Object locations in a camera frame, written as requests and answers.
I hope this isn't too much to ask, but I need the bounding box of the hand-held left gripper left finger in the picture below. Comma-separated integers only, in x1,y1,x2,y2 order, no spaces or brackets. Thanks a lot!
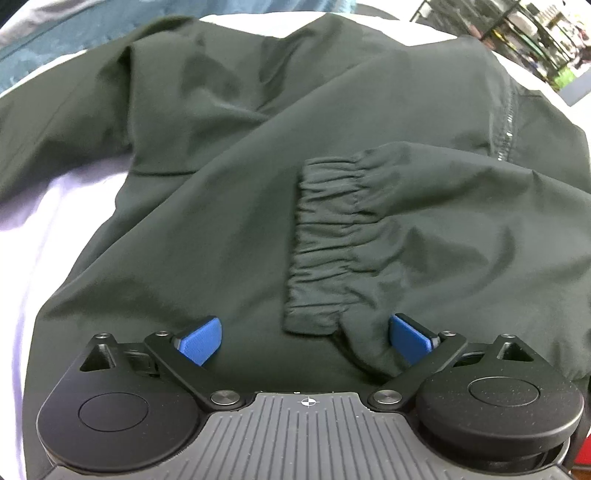
78,315,246,410

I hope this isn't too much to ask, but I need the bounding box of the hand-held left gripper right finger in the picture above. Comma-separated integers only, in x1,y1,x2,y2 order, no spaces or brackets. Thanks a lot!
369,312,549,411

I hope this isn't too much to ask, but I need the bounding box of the black jacket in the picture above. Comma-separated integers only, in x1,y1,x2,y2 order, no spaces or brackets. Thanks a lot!
0,13,591,464

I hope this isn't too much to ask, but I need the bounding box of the lilac floral bedsheet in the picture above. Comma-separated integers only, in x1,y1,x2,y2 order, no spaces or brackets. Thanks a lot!
0,4,591,468

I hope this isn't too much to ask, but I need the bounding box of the red object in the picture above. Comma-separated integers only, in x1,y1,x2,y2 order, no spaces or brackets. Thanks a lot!
570,416,591,470

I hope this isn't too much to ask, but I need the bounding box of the black metal rack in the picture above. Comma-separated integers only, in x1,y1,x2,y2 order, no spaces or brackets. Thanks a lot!
409,0,591,89

